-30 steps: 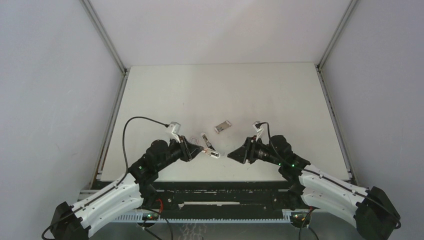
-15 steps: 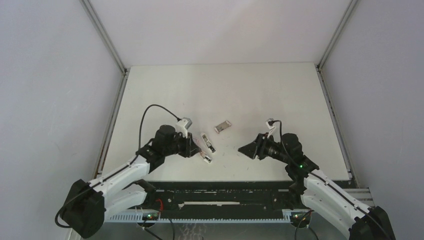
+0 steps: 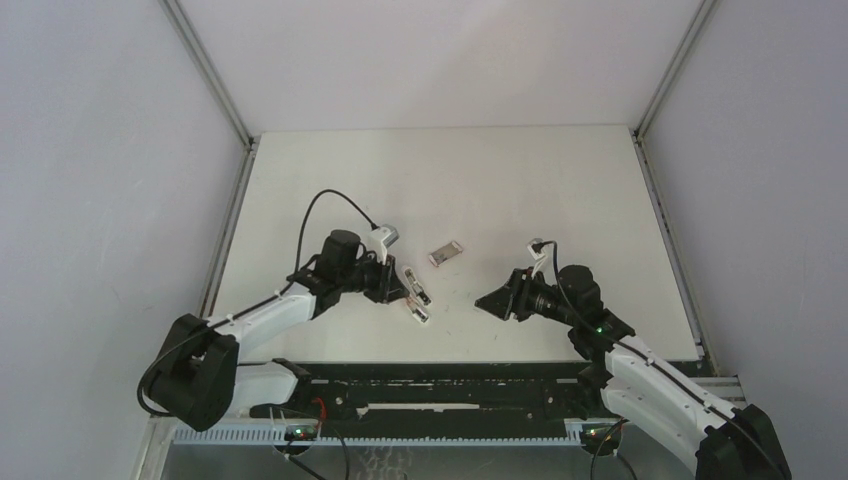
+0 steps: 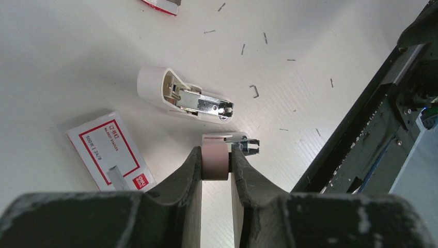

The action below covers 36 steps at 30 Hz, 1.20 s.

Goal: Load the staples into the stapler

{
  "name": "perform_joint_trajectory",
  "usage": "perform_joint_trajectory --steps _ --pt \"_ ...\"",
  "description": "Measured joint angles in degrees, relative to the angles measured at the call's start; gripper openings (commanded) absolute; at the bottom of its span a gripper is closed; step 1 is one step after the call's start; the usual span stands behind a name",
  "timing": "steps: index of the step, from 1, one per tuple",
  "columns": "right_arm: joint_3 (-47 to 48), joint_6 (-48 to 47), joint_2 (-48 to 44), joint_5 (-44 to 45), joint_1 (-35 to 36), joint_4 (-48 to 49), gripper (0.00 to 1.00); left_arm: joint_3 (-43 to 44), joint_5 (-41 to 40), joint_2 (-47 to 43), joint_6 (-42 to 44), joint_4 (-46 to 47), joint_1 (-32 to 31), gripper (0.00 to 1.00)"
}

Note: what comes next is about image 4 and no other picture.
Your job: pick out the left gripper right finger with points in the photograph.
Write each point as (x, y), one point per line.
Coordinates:
(264, 215)

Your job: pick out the loose bent staple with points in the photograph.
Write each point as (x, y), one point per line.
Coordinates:
(254, 87)

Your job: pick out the white stapler base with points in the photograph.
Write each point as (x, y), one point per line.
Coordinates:
(161, 87)

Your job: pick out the red white staple box sleeve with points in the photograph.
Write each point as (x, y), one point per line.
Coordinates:
(111, 155)

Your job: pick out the black front mounting rail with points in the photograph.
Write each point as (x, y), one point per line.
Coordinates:
(368, 149)

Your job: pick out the pink stapler top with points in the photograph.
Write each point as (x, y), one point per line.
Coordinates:
(216, 165)

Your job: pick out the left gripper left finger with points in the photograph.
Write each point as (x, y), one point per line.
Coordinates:
(168, 215)

